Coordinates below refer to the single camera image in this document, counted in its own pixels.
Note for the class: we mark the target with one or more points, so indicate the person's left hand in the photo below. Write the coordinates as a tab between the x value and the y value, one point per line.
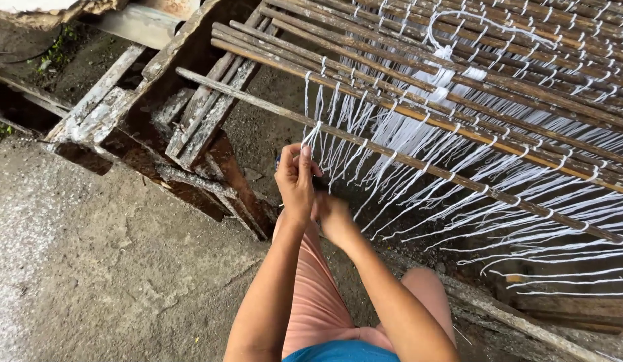
294	186

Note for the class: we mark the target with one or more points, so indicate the person's right hand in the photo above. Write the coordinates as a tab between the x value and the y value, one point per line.
336	218

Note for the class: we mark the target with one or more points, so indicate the person's left fingers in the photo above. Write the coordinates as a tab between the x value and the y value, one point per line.
305	158

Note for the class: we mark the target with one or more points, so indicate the person's right fingers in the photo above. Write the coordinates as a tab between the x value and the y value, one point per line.
323	202

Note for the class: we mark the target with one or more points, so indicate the small blue tool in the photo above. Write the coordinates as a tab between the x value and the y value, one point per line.
277	161

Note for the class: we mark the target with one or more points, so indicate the long weathered wooden pole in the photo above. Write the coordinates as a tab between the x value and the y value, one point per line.
241	95

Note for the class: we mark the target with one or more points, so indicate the row of brown wooden sticks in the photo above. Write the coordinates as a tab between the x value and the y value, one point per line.
291	60

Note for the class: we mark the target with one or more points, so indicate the pink shorts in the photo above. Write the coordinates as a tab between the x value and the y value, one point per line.
316	301

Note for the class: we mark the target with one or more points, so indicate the bundle of white hanging threads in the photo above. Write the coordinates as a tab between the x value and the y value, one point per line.
407	135

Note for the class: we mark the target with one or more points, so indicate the blue shirt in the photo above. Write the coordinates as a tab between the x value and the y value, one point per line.
341	353

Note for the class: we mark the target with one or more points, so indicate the white knotted cloth strip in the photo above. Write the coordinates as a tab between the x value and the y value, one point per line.
442	75

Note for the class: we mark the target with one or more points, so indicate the grey metal sheet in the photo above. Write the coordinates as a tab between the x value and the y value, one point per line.
135	22

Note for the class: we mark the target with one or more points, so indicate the weathered wooden floor beam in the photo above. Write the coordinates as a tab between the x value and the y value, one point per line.
522	322

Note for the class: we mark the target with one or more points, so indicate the green weeds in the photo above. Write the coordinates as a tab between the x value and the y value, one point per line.
57	50

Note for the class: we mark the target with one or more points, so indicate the grey wooden board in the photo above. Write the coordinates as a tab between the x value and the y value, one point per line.
30	93

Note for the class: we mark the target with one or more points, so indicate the broken concrete slab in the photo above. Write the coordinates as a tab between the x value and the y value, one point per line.
45	11

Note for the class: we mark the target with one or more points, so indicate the weathered wooden loom frame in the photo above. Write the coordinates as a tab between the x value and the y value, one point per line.
140	115

